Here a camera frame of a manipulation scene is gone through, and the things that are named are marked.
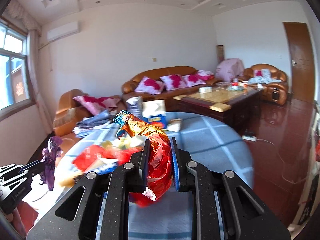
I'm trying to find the white power strip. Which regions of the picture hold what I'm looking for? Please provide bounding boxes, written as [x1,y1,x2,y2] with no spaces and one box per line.
[242,135,257,142]

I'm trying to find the pink pillow right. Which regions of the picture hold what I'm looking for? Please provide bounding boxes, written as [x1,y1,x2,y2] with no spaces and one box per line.
[182,74,206,87]

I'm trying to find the purple snack wrapper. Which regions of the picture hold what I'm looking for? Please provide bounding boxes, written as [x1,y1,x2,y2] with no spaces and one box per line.
[40,136,63,191]

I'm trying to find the pink floral pillow on chaise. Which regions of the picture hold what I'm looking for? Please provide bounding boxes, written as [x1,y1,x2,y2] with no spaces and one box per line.
[73,95,120,116]

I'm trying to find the tall dark blue carton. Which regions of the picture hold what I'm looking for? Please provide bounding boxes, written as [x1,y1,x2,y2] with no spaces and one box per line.
[126,96,143,119]

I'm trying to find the upright blue LOOK carton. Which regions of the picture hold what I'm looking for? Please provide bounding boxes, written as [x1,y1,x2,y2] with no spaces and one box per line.
[142,100,167,129]

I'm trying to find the pink pillow left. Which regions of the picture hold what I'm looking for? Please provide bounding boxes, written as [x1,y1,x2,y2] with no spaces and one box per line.
[135,76,164,95]

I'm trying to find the red plastic bag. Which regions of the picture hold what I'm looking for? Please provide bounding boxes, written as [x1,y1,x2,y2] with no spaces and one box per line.
[72,145,142,173]

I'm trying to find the window with white frame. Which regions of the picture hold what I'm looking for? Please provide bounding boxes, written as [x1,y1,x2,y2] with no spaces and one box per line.
[1,17,35,120]

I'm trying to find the blue plaid tablecloth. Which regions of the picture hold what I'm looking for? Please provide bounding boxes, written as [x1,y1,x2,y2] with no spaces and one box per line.
[22,112,255,240]

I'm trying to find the white wall air conditioner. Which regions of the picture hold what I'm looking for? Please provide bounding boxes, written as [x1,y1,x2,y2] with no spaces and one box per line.
[47,21,80,42]

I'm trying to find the brown leather three-seat sofa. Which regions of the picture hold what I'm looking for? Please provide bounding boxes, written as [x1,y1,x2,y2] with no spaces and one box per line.
[121,66,222,107]

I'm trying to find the white tissue box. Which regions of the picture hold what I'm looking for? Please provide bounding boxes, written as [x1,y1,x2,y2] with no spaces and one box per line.
[199,86,213,94]

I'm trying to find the brown wooden door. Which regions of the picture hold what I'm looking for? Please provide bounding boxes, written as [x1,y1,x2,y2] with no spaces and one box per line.
[283,22,315,103]

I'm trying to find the brown leather armchair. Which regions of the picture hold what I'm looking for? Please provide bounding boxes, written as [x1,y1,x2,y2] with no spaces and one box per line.
[238,63,289,106]

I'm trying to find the folded blue plaid cloths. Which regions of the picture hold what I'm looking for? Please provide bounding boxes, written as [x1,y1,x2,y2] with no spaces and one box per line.
[73,110,117,138]

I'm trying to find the pink pillow middle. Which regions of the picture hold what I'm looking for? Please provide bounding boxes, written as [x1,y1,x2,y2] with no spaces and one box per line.
[160,74,186,91]

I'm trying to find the beige curtain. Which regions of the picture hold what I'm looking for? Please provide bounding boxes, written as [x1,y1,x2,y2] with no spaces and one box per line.
[5,0,53,134]

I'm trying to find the pink blanket pile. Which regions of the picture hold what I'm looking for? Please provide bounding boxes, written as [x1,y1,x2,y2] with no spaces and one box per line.
[215,58,245,82]

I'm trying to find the orange red foil wrapper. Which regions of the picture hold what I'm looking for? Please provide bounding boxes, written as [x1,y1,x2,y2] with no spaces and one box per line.
[113,110,172,207]

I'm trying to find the crushed blue LOOK carton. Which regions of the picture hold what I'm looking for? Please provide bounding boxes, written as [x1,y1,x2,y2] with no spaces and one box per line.
[84,158,118,175]

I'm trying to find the wooden coffee table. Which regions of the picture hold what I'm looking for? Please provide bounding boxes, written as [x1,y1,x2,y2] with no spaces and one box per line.
[174,87,261,131]

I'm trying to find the brown leather chaise sofa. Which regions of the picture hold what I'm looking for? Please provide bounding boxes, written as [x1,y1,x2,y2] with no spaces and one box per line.
[53,88,128,153]

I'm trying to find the yellow white crumpled wrapper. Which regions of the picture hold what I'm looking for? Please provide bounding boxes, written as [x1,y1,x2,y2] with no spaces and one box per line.
[100,135,145,150]

